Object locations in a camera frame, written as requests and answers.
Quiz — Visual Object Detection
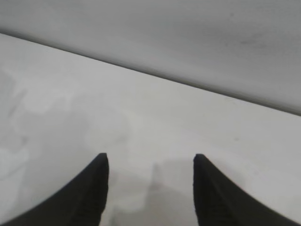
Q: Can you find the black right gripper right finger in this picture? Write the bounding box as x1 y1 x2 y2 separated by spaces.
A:
193 153 301 226

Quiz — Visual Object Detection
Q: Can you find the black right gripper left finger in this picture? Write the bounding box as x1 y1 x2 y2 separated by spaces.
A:
0 153 110 226

